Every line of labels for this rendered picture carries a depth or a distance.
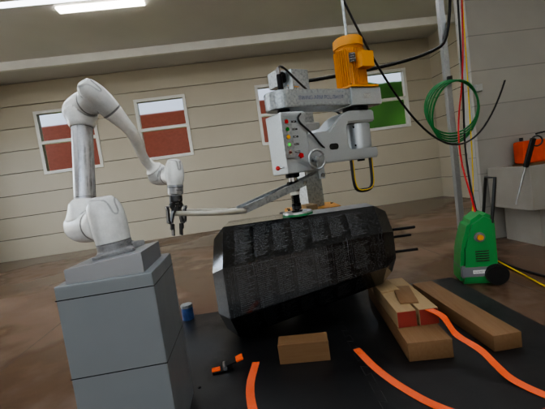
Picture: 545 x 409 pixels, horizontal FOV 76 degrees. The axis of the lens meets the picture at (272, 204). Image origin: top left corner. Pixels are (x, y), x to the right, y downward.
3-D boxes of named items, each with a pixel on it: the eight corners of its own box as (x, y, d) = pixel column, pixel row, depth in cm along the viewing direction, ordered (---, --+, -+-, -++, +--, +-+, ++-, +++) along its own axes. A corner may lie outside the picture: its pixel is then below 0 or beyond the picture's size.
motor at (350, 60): (354, 96, 295) (349, 47, 292) (381, 84, 268) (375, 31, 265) (328, 96, 283) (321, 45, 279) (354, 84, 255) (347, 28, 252)
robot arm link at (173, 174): (188, 184, 205) (175, 185, 214) (186, 158, 204) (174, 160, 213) (172, 184, 197) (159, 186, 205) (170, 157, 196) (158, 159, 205)
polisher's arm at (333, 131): (362, 171, 295) (356, 113, 291) (383, 169, 275) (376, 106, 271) (289, 182, 261) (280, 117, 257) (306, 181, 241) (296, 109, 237)
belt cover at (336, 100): (360, 115, 297) (358, 95, 295) (383, 108, 275) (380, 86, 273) (260, 120, 253) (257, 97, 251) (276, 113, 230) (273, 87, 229)
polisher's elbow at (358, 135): (342, 151, 282) (339, 127, 280) (358, 149, 294) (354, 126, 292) (362, 148, 267) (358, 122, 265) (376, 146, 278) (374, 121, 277)
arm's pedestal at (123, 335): (192, 456, 148) (160, 273, 141) (70, 481, 144) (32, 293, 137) (203, 386, 198) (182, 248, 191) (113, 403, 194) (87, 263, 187)
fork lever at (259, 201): (312, 178, 271) (311, 172, 270) (328, 176, 254) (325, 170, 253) (236, 213, 241) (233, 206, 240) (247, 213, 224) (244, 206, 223)
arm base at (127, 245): (143, 247, 158) (140, 236, 158) (91, 261, 152) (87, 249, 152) (147, 243, 176) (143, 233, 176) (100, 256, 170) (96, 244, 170)
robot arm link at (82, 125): (80, 242, 161) (57, 246, 173) (113, 239, 174) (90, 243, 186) (73, 83, 170) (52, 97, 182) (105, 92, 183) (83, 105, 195)
